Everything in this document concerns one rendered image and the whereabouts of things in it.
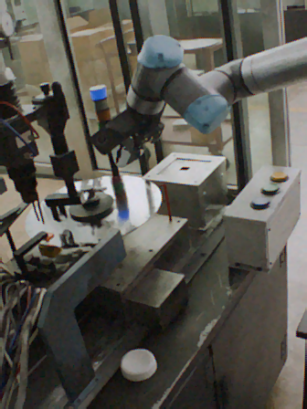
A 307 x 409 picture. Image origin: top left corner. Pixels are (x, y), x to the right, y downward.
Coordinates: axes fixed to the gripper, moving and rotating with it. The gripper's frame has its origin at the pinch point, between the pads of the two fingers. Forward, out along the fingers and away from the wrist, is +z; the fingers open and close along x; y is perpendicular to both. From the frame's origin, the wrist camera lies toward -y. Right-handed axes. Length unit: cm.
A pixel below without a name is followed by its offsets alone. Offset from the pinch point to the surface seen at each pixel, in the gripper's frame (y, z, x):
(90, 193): -8.1, 3.8, -1.7
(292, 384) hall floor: 40, 71, -79
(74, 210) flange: -12.3, 7.7, -1.9
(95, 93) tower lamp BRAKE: 12.2, 5.2, 24.6
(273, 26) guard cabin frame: 44, -26, 2
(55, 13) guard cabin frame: 23, 8, 62
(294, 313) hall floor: 72, 86, -62
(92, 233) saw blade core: -14.6, 1.8, -11.0
